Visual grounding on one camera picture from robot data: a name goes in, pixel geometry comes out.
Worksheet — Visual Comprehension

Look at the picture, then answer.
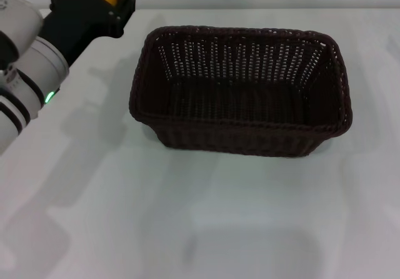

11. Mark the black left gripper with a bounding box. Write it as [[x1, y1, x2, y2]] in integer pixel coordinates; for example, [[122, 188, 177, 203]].
[[39, 0, 137, 69]]

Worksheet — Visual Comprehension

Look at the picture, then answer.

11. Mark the dark brown woven basket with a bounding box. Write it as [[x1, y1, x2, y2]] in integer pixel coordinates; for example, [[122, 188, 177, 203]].
[[127, 24, 354, 158]]

